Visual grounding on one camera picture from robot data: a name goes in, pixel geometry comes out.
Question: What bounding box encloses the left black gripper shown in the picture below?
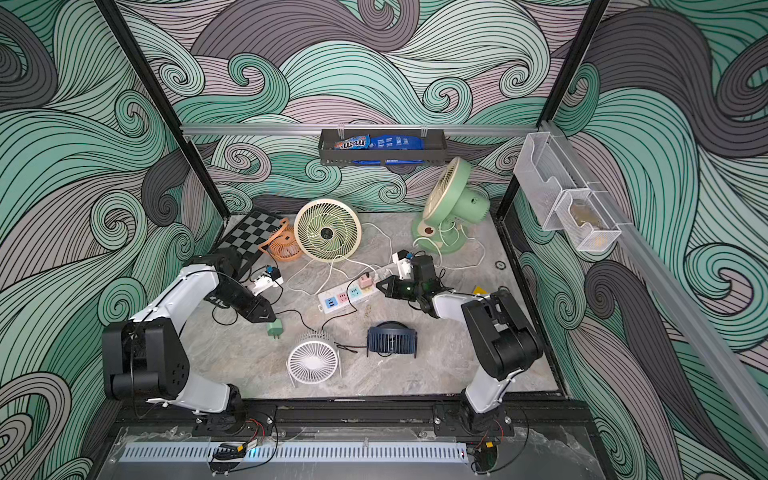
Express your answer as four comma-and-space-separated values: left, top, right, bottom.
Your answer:
214, 280, 277, 322

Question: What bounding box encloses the green usb charger plug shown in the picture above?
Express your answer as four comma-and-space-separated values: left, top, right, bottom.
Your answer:
267, 319, 284, 339

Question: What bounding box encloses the white power strip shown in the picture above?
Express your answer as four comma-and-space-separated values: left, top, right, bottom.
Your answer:
317, 279, 381, 315

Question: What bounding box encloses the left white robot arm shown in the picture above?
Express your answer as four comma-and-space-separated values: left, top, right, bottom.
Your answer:
101, 248, 283, 415

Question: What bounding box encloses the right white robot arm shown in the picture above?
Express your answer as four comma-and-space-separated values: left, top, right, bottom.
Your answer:
376, 250, 544, 415

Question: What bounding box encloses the orange small fan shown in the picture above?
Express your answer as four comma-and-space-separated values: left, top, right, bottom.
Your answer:
259, 218, 303, 262

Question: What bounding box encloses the dark blue small fan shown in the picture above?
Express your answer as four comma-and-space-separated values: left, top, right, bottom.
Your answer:
366, 321, 418, 358

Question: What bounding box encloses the green standing desk fan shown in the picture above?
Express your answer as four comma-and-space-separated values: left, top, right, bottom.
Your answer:
412, 157, 490, 255

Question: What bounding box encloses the cream round desk fan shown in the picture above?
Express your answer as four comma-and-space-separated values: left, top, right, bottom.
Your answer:
293, 198, 362, 263

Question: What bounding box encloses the white small cage fan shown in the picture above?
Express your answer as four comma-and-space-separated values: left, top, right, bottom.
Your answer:
286, 332, 342, 387

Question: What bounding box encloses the black white chessboard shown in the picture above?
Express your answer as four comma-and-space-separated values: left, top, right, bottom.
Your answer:
210, 207, 287, 277

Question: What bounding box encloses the blue candy bag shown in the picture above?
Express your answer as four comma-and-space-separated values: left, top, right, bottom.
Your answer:
333, 135, 424, 151

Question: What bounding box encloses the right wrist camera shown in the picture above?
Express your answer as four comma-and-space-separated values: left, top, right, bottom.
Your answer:
392, 250, 414, 280

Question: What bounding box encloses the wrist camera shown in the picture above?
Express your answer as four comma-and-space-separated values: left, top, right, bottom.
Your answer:
392, 250, 414, 280
250, 266, 283, 296

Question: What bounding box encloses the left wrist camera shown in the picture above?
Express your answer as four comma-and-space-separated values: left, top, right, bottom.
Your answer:
250, 266, 283, 296

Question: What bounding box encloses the black wall shelf basket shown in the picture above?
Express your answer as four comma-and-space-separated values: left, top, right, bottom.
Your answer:
318, 125, 449, 166

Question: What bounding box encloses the clear plastic wall bin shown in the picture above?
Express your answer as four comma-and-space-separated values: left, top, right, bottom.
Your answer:
514, 132, 586, 231

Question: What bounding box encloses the small clear wall bin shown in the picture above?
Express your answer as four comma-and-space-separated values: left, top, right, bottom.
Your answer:
554, 189, 621, 254

